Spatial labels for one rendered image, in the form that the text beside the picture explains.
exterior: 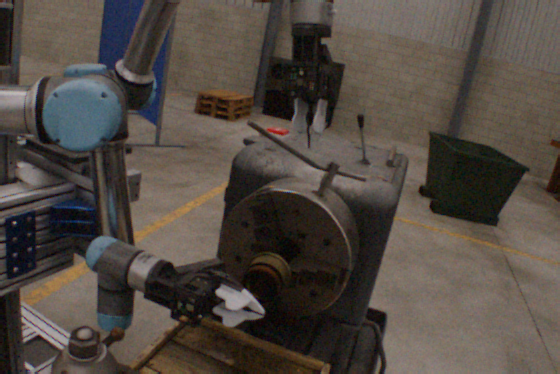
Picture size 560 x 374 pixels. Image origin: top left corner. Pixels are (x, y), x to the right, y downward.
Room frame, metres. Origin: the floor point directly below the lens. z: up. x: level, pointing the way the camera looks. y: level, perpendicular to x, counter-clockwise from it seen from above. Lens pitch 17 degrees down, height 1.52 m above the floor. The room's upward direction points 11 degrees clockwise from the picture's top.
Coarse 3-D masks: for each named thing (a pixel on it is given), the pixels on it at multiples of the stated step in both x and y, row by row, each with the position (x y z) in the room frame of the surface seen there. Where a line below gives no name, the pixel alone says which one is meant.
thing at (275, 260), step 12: (264, 252) 0.82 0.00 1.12; (252, 264) 0.79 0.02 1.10; (264, 264) 0.78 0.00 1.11; (276, 264) 0.79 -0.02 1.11; (252, 276) 0.76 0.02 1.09; (264, 276) 0.75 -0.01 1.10; (276, 276) 0.76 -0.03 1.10; (288, 276) 0.80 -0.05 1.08; (252, 288) 0.78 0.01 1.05; (264, 288) 0.80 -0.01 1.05; (276, 288) 0.75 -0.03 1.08; (264, 300) 0.75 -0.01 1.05
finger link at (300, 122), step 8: (296, 104) 0.78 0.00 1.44; (304, 104) 0.80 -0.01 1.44; (296, 112) 0.77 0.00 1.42; (304, 112) 0.79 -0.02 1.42; (296, 120) 0.77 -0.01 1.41; (304, 120) 0.79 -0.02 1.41; (296, 128) 0.77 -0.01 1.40; (304, 128) 0.79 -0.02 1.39; (304, 136) 0.79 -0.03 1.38; (304, 144) 0.79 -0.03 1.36
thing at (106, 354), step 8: (64, 352) 0.38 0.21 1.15; (104, 352) 0.40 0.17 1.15; (56, 360) 0.38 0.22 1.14; (64, 360) 0.37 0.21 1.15; (72, 360) 0.37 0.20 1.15; (96, 360) 0.38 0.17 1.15; (104, 360) 0.39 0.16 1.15; (112, 360) 0.40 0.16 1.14; (56, 368) 0.37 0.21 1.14; (64, 368) 0.37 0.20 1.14; (72, 368) 0.37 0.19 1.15; (80, 368) 0.37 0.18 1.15; (88, 368) 0.37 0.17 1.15; (96, 368) 0.38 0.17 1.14; (104, 368) 0.38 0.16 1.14; (112, 368) 0.39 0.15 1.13
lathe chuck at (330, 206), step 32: (256, 192) 0.95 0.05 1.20; (288, 192) 0.90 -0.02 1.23; (224, 224) 0.94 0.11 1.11; (288, 224) 0.90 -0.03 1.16; (320, 224) 0.88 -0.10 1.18; (352, 224) 0.94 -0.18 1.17; (224, 256) 0.94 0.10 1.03; (320, 256) 0.87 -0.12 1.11; (352, 256) 0.88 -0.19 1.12; (288, 288) 0.89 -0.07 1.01; (320, 288) 0.87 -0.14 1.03
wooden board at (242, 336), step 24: (168, 336) 0.76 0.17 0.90; (240, 336) 0.82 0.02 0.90; (144, 360) 0.68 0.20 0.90; (168, 360) 0.70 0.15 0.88; (192, 360) 0.72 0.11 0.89; (216, 360) 0.74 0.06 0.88; (240, 360) 0.75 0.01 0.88; (264, 360) 0.77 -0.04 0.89; (288, 360) 0.78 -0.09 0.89; (312, 360) 0.77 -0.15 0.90
